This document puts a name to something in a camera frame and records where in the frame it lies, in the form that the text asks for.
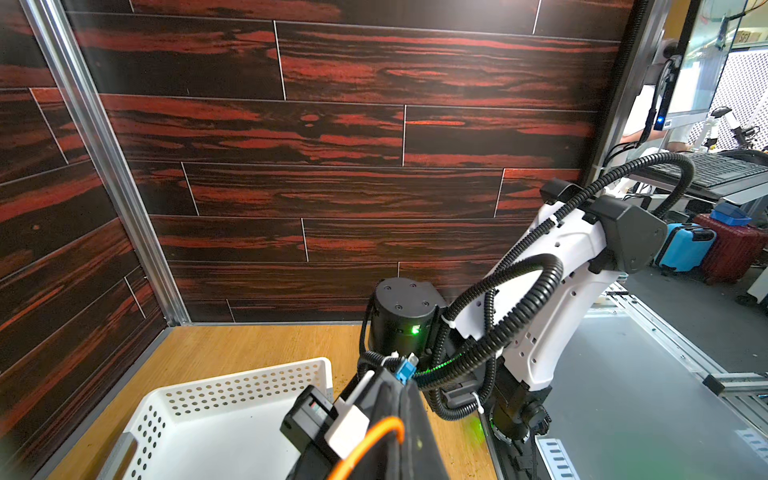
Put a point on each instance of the red suitcase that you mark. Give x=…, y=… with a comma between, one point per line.
x=733, y=252

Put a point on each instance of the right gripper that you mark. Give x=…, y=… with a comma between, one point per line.
x=390, y=450

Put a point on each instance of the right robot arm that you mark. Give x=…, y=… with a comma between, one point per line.
x=499, y=339

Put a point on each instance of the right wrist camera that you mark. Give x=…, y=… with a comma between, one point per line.
x=335, y=428

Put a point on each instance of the black keyboard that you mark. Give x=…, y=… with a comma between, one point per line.
x=716, y=176

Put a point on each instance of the blue suitcase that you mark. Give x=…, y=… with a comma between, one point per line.
x=685, y=247

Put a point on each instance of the computer monitor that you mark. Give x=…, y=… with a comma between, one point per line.
x=680, y=87

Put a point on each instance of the white basket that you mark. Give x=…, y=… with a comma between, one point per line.
x=225, y=427

